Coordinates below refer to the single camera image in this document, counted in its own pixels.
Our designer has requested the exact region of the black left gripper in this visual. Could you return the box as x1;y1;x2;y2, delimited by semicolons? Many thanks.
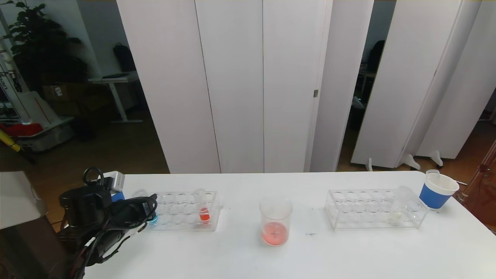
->
110;193;158;226

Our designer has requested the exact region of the test tube with blue liquid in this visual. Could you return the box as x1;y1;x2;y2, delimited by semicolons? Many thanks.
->
133;189;159;226

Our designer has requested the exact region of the clear plastic test tube rack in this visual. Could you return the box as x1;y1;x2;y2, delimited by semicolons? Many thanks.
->
325;189;429;231
145;190;224;232

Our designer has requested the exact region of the clear glass beaker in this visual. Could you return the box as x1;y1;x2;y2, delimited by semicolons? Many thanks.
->
259;196;294;246

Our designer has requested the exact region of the test tube with pale liquid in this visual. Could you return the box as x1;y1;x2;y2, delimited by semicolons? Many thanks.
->
389;186;413;226

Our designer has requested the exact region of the white standing desk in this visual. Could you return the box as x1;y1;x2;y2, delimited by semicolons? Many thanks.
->
88;72;143;124

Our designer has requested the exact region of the brown cardboard box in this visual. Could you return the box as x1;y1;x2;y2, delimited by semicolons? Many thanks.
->
42;83;80;104

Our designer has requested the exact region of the black backpack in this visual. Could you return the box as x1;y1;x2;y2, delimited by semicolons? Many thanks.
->
113;42;137;72

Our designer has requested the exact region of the white machine base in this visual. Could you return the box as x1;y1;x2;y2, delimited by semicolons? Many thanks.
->
0;35;75;152

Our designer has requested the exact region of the white folding partition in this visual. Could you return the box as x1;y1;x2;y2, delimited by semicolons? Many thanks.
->
351;0;496;172
117;0;375;174

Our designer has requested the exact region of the red box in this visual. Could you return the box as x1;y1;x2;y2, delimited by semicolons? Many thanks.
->
0;122;43;138

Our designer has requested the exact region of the dark green potted plant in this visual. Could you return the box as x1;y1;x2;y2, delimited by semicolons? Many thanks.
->
2;0;89;93

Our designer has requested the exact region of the black office chair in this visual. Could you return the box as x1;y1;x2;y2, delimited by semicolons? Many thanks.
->
366;40;386;72

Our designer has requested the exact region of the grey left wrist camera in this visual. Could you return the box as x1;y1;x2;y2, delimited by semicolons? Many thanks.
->
102;171;126;193

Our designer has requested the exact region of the black left camera cable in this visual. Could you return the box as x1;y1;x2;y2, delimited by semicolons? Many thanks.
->
83;167;104;187

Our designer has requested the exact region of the yellow handled tool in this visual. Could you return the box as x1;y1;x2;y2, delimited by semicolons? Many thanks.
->
0;129;22;152

